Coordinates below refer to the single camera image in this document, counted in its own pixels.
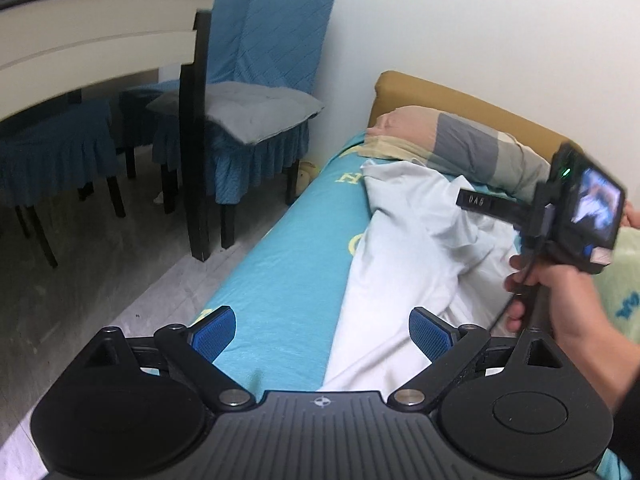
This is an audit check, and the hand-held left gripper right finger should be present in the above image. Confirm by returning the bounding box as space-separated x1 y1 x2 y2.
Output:
387 306 568 411

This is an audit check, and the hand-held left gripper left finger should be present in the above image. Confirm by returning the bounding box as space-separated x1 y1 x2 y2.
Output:
80 305 258 411

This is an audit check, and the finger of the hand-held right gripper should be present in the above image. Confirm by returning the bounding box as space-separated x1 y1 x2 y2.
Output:
457 187 531 221

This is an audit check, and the white garment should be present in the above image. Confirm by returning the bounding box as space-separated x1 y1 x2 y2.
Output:
322 159 526 393

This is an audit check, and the person's right forearm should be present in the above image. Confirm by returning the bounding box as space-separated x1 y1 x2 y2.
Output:
555 310 640 411

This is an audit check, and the person's right hand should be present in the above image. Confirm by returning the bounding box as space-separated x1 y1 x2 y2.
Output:
504 255 613 346

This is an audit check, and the checked pillow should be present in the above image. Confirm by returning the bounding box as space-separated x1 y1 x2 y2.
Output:
360 106 551 203

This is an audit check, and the teal bed sheet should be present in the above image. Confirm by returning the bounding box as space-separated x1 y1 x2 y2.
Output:
197 132 371 393

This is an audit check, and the green printed fleece blanket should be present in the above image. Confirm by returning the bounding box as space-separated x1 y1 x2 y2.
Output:
592 227 640 346

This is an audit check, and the mustard padded headboard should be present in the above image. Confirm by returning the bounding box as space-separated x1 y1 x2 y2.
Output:
367 71 581 161

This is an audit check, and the yellow plush toy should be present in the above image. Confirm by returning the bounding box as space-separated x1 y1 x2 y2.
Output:
295 160 321 193

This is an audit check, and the grey seat cushion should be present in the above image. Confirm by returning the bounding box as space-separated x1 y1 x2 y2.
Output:
145 80 326 146

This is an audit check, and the blue covered chair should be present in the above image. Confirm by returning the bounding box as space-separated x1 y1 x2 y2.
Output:
116 80 182 181
0 100 126 268
150 0 338 251

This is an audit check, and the white table with black legs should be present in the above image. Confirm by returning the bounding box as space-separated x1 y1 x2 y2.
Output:
0 0 221 263

